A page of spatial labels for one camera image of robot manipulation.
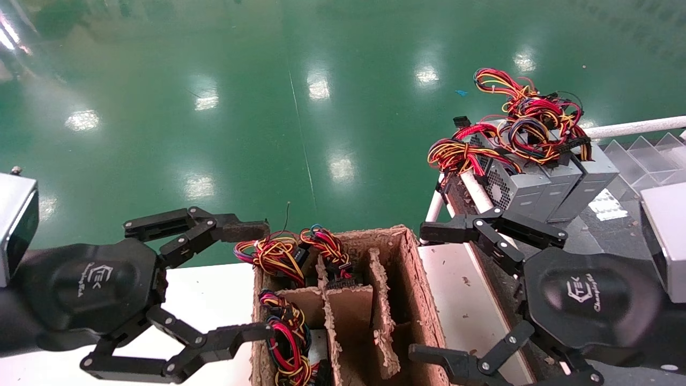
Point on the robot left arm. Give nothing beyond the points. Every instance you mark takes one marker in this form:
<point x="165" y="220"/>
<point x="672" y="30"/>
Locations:
<point x="13" y="321"/>

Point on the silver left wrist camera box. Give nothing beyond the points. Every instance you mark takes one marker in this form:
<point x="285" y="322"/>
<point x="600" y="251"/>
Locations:
<point x="16" y="225"/>

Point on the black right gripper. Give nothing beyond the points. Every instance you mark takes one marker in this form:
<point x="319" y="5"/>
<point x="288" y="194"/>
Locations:
<point x="595" y="305"/>

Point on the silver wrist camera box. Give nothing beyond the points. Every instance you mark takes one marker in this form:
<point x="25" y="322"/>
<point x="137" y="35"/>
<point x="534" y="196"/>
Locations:
<point x="667" y="241"/>
<point x="16" y="225"/>

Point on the brown cardboard divider box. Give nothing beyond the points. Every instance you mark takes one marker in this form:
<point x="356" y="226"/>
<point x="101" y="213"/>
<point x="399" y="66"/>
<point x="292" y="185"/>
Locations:
<point x="423" y="300"/>

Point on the white pipe rack frame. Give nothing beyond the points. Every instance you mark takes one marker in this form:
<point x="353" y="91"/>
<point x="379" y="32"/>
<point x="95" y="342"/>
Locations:
<point x="477" y="193"/>

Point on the clear plastic divider tray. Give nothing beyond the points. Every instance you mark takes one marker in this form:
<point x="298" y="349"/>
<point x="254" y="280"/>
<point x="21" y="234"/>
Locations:
<point x="651" y="158"/>

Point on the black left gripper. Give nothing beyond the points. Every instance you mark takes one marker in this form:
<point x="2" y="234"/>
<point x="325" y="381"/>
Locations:
<point x="91" y="289"/>

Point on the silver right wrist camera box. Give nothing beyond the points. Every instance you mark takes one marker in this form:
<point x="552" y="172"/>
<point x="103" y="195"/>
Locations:
<point x="667" y="241"/>

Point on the white printed label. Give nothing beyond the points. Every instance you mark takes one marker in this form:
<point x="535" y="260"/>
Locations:
<point x="608" y="205"/>

